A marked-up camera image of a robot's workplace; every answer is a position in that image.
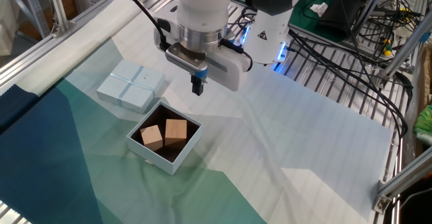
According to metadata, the crumpled white paper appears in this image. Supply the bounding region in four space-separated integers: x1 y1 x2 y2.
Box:
309 1 329 18

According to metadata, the black pouch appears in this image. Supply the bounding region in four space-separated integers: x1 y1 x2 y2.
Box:
318 0 365 38

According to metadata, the black cable bundle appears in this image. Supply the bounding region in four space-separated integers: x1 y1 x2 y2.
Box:
286 0 415 140

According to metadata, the green mat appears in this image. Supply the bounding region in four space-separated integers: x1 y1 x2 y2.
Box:
288 0 358 45

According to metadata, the blue green white tablecloth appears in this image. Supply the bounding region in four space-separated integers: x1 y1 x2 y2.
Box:
0 0 394 224

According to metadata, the silver blue-tipped wrist camera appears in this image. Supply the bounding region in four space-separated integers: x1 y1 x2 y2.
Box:
164 43 209 80

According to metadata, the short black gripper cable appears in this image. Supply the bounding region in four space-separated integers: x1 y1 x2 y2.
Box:
219 38 254 73

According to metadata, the aluminium frame post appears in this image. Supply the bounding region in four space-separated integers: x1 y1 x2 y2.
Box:
43 0 78 38

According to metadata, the aluminium frame rail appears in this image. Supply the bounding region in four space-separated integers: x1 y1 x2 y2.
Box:
0 0 178 88

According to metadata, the slanted aluminium post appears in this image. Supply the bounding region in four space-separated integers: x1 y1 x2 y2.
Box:
377 16 432 85

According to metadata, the yellow green screwdriver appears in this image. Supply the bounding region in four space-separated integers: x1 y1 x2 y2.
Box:
382 37 394 57

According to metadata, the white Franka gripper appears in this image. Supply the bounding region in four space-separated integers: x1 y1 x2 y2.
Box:
153 9 253 97

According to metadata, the perforated steel strut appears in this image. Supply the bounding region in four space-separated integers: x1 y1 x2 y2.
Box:
16 0 52 39

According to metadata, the wooden cube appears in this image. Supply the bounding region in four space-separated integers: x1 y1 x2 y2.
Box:
140 124 164 152
164 118 188 147

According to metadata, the light blue gift box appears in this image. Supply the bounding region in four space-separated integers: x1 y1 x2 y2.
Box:
126 101 203 176

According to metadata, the light blue ribboned box lid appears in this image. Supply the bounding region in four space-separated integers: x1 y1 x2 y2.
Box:
96 59 165 114

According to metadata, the green plastic bag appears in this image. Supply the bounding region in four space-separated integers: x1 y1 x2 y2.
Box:
412 104 432 140

